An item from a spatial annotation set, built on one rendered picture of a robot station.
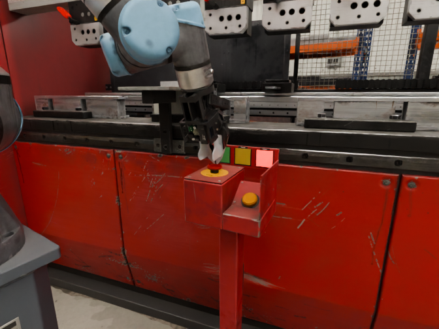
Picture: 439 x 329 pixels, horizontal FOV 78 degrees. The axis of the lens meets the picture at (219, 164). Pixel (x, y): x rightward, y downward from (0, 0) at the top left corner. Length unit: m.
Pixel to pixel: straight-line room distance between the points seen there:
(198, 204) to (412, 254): 0.63
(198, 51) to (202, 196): 0.33
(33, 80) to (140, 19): 1.33
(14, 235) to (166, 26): 0.34
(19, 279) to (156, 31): 0.36
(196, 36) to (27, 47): 1.24
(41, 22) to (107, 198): 0.98
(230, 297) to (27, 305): 0.53
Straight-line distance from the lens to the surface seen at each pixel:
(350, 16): 0.96
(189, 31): 0.54
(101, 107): 1.31
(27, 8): 1.59
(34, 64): 1.70
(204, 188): 0.65
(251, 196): 0.69
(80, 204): 1.36
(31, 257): 0.44
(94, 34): 1.30
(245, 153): 0.75
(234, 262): 0.77
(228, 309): 0.88
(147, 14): 0.38
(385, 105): 0.97
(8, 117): 0.55
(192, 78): 0.56
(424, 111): 1.00
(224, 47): 1.59
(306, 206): 0.90
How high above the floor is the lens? 0.98
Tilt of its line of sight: 15 degrees down
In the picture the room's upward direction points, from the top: straight up
